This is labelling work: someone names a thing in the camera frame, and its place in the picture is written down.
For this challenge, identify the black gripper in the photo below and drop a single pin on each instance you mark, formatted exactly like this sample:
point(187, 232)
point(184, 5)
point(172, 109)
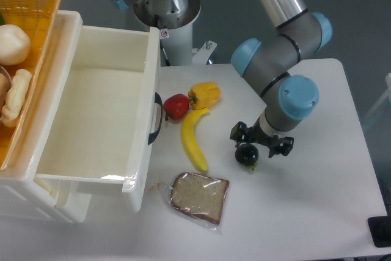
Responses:
point(241, 134)

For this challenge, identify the dark purple mangosteen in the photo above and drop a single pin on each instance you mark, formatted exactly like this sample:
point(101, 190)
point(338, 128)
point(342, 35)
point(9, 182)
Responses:
point(247, 156)

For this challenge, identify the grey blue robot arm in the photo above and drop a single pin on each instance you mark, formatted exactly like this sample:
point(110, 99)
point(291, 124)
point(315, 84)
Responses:
point(289, 99)

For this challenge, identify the yellow bell pepper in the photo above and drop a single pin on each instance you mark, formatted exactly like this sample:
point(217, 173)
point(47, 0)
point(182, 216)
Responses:
point(204, 95)

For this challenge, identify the yellow banana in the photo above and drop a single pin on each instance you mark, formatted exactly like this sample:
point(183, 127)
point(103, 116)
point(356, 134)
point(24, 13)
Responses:
point(189, 141)

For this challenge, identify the bread slice in plastic bag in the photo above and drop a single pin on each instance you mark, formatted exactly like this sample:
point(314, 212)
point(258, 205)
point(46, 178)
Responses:
point(196, 197)

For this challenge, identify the red bell pepper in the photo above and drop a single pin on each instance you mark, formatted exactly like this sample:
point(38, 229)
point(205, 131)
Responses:
point(176, 107)

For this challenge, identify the black device at table edge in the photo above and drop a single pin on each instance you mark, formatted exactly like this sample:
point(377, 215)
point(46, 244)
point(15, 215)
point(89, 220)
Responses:
point(379, 227)

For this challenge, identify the white plastic drawer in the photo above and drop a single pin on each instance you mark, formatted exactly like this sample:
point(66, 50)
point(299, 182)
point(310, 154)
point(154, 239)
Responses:
point(101, 138)

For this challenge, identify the white drawer cabinet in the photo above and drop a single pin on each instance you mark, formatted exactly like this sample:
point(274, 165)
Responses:
point(23, 195)

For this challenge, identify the pale twisted bread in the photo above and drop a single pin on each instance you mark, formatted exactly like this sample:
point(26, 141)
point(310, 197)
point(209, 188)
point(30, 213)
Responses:
point(15, 97)

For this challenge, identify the yellow woven basket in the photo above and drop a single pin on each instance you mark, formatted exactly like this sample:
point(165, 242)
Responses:
point(26, 27)

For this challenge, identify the round white bun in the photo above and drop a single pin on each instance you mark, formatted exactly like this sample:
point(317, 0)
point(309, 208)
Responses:
point(15, 45)

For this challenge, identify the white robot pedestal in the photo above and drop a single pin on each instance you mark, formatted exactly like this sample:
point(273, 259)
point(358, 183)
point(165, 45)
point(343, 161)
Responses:
point(177, 49)

